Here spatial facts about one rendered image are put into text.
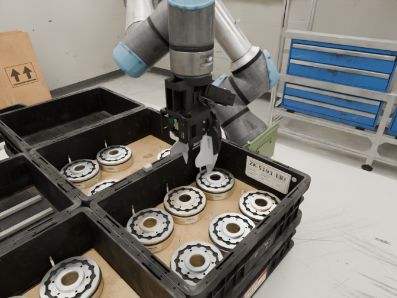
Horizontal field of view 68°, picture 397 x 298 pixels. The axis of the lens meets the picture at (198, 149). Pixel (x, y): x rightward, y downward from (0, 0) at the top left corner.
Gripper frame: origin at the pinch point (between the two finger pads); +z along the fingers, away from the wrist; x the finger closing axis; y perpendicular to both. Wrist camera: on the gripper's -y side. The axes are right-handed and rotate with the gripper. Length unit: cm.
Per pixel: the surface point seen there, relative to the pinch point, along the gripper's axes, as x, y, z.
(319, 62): -38, -185, 25
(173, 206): -4.2, 4.7, 11.9
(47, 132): -69, 4, 15
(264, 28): -128, -263, 20
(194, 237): 4.0, 6.8, 14.8
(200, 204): 0.3, 0.1, 12.0
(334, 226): 24.7, -30.8, 27.9
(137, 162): -28.0, -4.3, 14.8
